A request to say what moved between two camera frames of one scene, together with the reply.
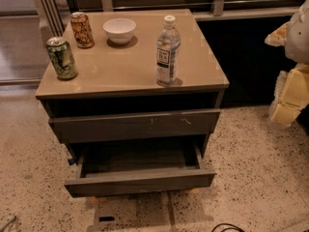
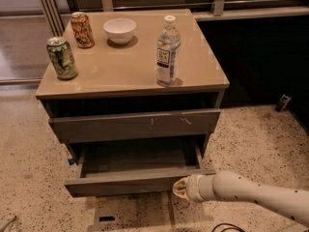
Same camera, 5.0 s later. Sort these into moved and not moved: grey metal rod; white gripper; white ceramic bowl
Moved: white gripper
Not moved: grey metal rod; white ceramic bowl
